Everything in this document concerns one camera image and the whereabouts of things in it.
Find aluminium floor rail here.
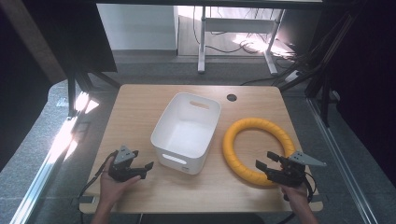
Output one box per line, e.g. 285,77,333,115
8,115,82,224
306,97,379,224

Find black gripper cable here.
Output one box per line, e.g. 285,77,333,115
77,152,117,200
276,172,318,224

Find white power strip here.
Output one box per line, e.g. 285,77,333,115
284,69,304,84

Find white plastic basket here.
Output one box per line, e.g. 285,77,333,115
150,91,222,175

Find white wall panel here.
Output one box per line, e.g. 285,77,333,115
96,3,179,51

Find black floor cables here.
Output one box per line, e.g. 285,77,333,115
191,7,297,87

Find black metal stand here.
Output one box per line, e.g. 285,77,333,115
64,69,122,119

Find person's right hand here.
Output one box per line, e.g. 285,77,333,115
278,182,312,206

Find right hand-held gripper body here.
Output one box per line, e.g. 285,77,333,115
268,150,328,189

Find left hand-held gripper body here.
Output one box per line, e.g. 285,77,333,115
107,145,140,183

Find black curtain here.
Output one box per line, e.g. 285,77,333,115
323,0,396,180

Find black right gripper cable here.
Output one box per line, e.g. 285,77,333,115
276,172,318,224

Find yellow ribbed ring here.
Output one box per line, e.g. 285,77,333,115
221,117,297,188

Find black tripod stand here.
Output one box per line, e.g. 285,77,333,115
270,0,367,128

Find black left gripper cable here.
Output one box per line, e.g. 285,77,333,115
77,152,117,200

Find white metal desk frame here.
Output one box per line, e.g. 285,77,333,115
197,6,286,77

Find person's left hand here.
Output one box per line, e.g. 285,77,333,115
98,156,142,207

